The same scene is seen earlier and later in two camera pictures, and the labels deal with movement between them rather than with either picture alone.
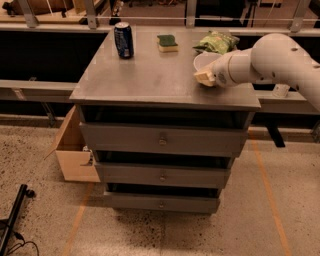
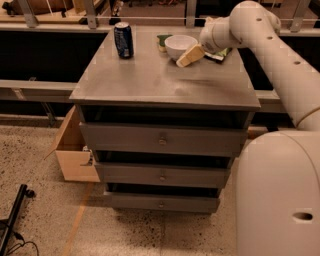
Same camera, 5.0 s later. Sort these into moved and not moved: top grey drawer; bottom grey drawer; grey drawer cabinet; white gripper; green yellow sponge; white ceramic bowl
Moved: white ceramic bowl; white gripper
Not moved: bottom grey drawer; top grey drawer; grey drawer cabinet; green yellow sponge
